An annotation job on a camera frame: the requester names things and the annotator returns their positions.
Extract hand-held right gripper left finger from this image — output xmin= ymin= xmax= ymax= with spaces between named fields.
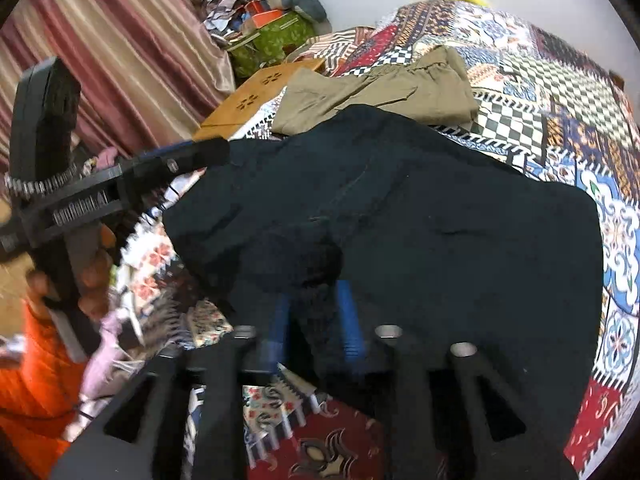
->
xmin=50 ymin=295 xmax=293 ymax=480

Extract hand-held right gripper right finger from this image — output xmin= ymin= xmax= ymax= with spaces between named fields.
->
xmin=335 ymin=280 xmax=581 ymax=480

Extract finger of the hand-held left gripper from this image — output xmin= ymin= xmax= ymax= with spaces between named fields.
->
xmin=131 ymin=140 xmax=198 ymax=162
xmin=119 ymin=137 xmax=231 ymax=206

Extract black pants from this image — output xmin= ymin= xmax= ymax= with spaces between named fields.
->
xmin=162 ymin=105 xmax=606 ymax=436

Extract person's left forearm orange sleeve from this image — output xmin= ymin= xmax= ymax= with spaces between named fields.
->
xmin=0 ymin=300 xmax=101 ymax=476

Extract khaki pants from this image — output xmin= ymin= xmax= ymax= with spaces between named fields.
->
xmin=272 ymin=46 xmax=480 ymax=136

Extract person's left hand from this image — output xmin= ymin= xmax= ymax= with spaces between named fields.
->
xmin=25 ymin=225 xmax=118 ymax=321

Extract wooden board with flower cutouts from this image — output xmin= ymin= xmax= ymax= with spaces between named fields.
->
xmin=192 ymin=57 xmax=327 ymax=142

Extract striped pink curtain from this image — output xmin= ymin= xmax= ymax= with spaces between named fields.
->
xmin=0 ymin=0 xmax=236 ymax=171

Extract pile of patterned fabric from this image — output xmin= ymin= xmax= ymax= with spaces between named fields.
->
xmin=202 ymin=0 xmax=251 ymax=41

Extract orange box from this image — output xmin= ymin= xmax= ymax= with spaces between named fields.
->
xmin=245 ymin=7 xmax=291 ymax=28

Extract pink cloth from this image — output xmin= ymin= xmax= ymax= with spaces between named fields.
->
xmin=80 ymin=310 xmax=146 ymax=411

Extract patchwork patterned bedspread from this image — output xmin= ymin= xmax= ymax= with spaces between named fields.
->
xmin=107 ymin=0 xmax=640 ymax=480

